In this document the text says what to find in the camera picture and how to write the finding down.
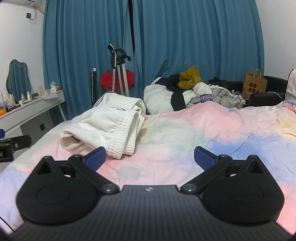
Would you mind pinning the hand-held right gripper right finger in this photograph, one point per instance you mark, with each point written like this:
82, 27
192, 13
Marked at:
203, 157

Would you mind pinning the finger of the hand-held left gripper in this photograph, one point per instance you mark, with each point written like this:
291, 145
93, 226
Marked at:
20, 141
1, 133

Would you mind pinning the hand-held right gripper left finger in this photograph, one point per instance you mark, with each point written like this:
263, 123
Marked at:
96, 157

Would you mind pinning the white pants with black stripes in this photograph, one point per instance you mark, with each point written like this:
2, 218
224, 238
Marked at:
97, 115

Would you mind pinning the orange box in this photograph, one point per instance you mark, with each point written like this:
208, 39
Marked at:
1, 112

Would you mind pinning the grey side cabinet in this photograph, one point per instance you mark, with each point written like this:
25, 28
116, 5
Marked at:
30, 109

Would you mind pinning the row of toiletry bottles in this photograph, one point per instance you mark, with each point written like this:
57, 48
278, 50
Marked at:
29, 96

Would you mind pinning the wavy-edged mirror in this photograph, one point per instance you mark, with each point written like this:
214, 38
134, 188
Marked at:
18, 78

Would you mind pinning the tissue box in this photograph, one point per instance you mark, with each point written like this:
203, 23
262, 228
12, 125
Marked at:
54, 88

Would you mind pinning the grey white garment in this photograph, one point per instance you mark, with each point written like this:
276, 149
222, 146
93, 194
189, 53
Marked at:
222, 96

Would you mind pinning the black upright panel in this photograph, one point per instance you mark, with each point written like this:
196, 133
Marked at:
93, 88

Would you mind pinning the white padded jacket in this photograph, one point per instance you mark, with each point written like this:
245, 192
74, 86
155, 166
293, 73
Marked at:
157, 97

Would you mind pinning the red cloth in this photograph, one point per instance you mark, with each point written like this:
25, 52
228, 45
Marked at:
106, 80

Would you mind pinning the mustard yellow garment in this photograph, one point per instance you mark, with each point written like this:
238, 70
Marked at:
188, 80

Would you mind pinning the black garment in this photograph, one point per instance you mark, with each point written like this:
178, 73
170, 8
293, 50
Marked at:
168, 82

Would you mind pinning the black clothing pile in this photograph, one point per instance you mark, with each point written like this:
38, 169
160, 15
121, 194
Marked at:
266, 98

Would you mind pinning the silver black tripod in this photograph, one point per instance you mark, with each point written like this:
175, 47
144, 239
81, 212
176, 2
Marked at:
121, 74

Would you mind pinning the blue curtain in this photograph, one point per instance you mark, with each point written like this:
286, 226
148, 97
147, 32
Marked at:
76, 46
196, 34

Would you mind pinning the white air conditioner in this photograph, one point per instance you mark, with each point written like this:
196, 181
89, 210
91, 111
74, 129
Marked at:
32, 2

